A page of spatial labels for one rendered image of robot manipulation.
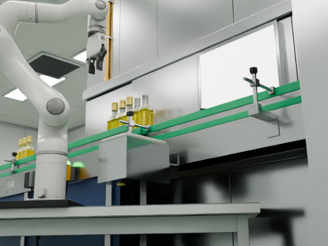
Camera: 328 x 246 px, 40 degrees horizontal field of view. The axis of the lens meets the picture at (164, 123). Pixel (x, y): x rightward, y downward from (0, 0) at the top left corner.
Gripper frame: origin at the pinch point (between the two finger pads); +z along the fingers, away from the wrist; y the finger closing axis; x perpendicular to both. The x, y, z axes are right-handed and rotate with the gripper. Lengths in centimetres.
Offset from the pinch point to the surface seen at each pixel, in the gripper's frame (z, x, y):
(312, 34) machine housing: 18, -8, -95
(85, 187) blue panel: 47, -17, 28
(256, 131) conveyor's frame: 37, -24, -64
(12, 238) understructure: 67, -16, 97
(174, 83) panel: -2.4, -42.0, -6.9
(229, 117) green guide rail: 29, -26, -51
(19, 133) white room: -141, -257, 590
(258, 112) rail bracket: 35, -13, -72
